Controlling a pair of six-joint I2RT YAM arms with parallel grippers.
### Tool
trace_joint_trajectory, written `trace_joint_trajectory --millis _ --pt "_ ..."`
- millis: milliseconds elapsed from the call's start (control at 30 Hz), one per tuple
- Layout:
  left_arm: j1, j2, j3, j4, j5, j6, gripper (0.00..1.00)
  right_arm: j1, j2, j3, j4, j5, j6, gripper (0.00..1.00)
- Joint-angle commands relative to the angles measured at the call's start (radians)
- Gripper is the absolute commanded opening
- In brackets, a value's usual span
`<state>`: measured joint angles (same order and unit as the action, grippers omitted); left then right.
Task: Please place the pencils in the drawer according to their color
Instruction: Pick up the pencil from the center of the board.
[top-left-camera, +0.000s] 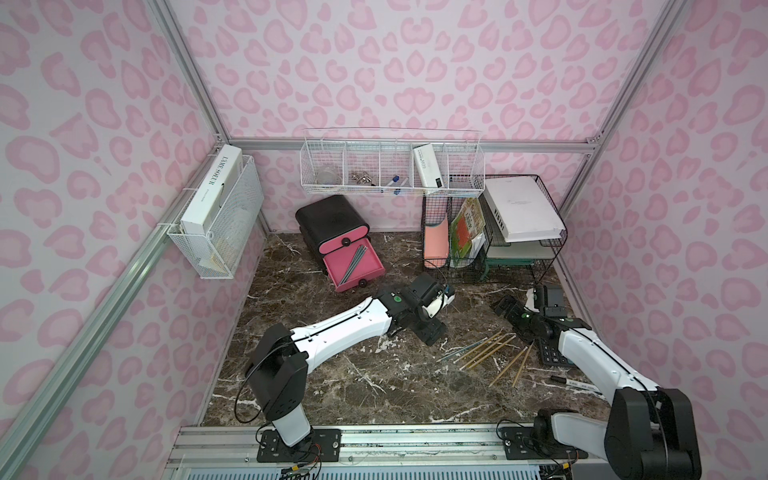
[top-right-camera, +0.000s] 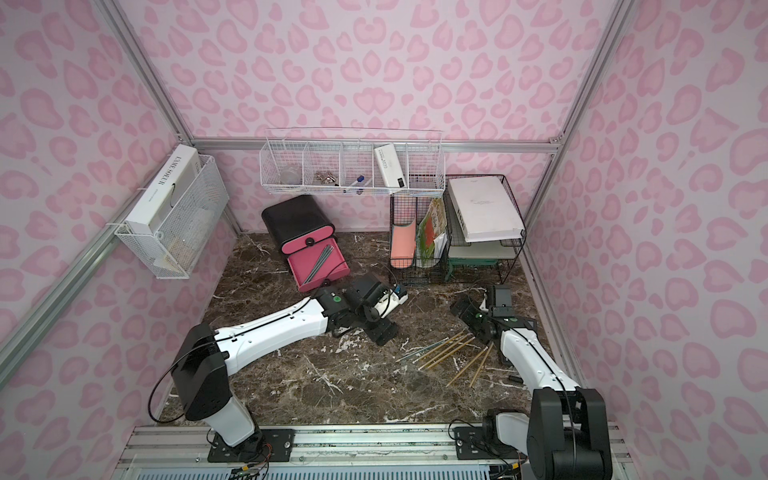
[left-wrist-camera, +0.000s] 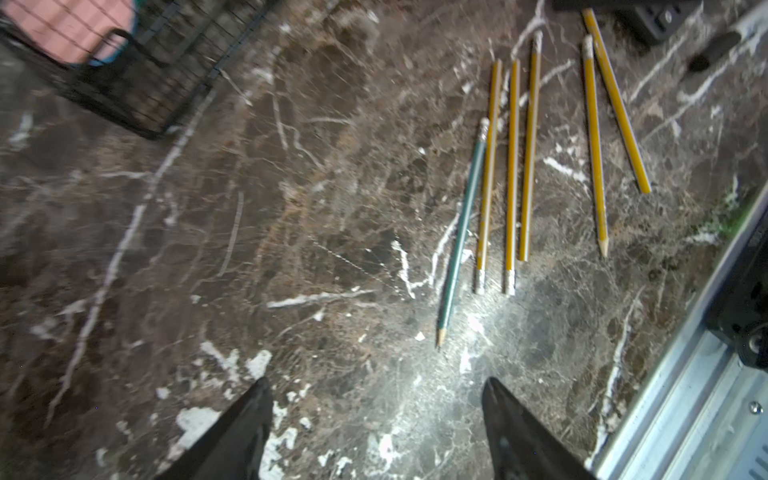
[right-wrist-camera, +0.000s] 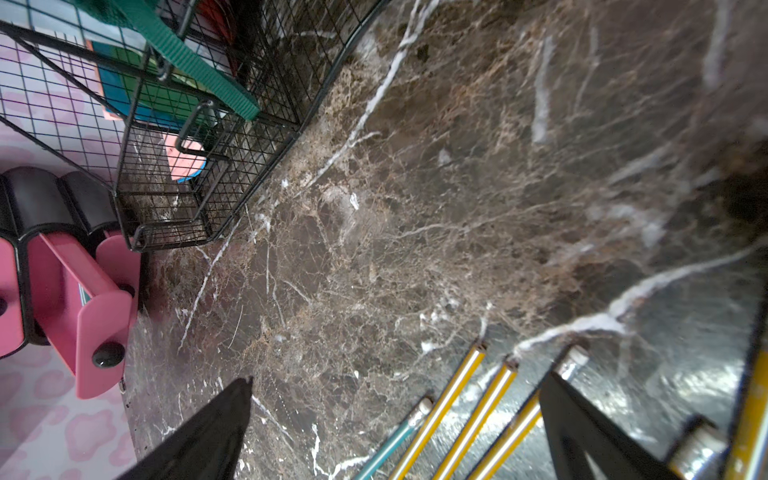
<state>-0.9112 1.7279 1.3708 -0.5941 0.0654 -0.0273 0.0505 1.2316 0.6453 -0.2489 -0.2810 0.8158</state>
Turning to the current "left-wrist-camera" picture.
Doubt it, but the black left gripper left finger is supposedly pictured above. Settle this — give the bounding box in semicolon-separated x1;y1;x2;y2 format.
157;377;273;480

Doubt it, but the pink folder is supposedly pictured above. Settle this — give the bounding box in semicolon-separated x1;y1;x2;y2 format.
1;0;142;66

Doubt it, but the black wire file rack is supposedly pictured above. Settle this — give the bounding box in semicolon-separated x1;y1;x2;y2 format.
1;1;277;140

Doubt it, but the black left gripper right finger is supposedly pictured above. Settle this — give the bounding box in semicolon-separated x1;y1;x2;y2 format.
481;377;594;480

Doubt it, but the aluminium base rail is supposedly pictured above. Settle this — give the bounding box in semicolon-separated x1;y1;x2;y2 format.
589;190;767;479

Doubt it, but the black white marker pen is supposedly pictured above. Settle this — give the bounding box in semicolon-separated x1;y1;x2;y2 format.
688;30;742;73

